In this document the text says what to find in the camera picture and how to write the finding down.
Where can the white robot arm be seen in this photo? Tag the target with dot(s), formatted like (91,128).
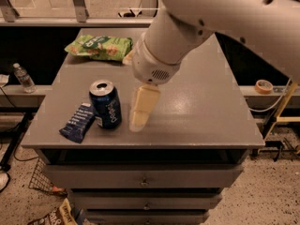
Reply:
(269,28)

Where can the roll of masking tape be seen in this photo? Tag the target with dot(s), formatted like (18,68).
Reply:
(263,87)

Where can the wire mesh basket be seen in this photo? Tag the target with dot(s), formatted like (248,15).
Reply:
(39,181)

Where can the green chip bag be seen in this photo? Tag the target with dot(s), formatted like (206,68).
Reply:
(102,48)

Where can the blue pepsi can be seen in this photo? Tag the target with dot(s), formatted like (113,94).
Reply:
(106,105)

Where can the brown snack bag on floor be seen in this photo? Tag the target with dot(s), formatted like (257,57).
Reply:
(58,216)

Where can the clear plastic water bottle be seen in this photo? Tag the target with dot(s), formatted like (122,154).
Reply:
(24,78)

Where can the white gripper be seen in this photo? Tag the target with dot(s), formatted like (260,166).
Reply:
(147,67)

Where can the yellow metal stand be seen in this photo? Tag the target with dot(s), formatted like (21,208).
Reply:
(277,118)

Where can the blue rxbar blueberry bar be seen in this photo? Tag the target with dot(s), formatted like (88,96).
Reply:
(79,123)

